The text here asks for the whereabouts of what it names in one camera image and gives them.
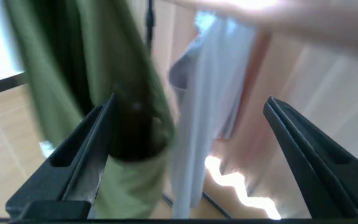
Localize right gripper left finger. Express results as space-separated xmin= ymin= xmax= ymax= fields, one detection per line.
xmin=4 ymin=93 xmax=117 ymax=219

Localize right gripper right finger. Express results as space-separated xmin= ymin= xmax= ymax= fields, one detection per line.
xmin=262 ymin=95 xmax=358 ymax=219

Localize green garment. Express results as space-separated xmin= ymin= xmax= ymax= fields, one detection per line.
xmin=3 ymin=0 xmax=177 ymax=219

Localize pale grey shorts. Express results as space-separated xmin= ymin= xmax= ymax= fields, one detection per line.
xmin=166 ymin=11 xmax=257 ymax=219

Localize black clothes rack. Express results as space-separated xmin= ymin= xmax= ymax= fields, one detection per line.
xmin=144 ymin=0 xmax=233 ymax=219

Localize beige curtain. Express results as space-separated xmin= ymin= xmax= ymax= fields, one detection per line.
xmin=126 ymin=0 xmax=358 ymax=219

